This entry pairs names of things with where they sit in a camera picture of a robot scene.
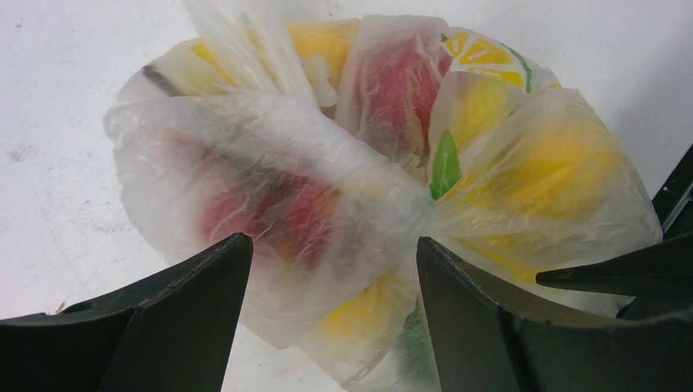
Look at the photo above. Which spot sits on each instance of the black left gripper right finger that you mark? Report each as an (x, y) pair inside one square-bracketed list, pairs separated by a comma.
[(490, 335)]

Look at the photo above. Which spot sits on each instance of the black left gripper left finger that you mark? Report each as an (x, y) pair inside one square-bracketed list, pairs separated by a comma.
[(171, 331)]

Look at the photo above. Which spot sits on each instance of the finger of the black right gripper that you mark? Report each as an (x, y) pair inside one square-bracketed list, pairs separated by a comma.
[(658, 277)]

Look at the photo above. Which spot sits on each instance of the clear printed plastic bag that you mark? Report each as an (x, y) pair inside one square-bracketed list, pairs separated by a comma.
[(336, 145)]

